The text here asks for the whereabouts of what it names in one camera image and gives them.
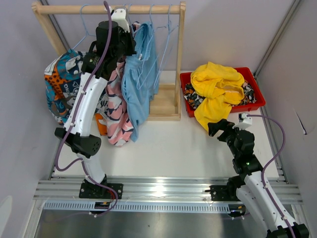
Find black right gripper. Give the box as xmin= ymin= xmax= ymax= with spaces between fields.
xmin=207 ymin=119 xmax=246 ymax=158

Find light blue shorts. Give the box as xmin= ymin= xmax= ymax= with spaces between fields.
xmin=121 ymin=21 xmax=159 ymax=142

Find orange black camo shorts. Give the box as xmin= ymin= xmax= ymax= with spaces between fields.
xmin=184 ymin=81 xmax=257 ymax=110

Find blue wire hanger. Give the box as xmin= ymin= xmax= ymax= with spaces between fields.
xmin=72 ymin=4 xmax=95 ymax=50
xmin=123 ymin=4 xmax=134 ymax=37
xmin=154 ymin=4 xmax=175 ymax=87
xmin=136 ymin=4 xmax=160 ymax=90

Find yellow shorts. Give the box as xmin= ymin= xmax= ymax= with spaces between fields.
xmin=191 ymin=62 xmax=245 ymax=130

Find pink white patterned shorts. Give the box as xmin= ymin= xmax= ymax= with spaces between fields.
xmin=106 ymin=61 xmax=134 ymax=147

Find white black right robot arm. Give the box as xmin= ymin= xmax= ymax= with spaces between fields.
xmin=206 ymin=118 xmax=310 ymax=238

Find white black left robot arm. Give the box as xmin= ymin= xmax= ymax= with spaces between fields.
xmin=54 ymin=20 xmax=135 ymax=198

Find blue orange patchwork shorts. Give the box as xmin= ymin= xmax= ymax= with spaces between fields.
xmin=44 ymin=48 xmax=109 ymax=137

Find wooden clothes rack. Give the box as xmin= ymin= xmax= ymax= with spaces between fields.
xmin=32 ymin=0 xmax=186 ymax=121

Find red plastic bin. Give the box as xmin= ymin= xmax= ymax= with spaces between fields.
xmin=180 ymin=67 xmax=265 ymax=118

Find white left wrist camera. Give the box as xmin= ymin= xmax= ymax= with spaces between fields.
xmin=109 ymin=7 xmax=130 ymax=33

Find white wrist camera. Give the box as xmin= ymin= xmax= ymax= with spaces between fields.
xmin=233 ymin=113 xmax=253 ymax=130
xmin=109 ymin=7 xmax=130 ymax=33

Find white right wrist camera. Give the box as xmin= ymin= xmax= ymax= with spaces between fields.
xmin=233 ymin=113 xmax=253 ymax=130

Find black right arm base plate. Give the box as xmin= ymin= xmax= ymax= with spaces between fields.
xmin=205 ymin=185 xmax=240 ymax=202

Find aluminium mounting rail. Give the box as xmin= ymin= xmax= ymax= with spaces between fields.
xmin=33 ymin=176 xmax=303 ymax=205

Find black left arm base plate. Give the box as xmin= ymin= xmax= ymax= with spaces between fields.
xmin=79 ymin=180 xmax=123 ymax=199

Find slotted cable duct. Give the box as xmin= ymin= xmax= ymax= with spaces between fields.
xmin=43 ymin=200 xmax=230 ymax=214

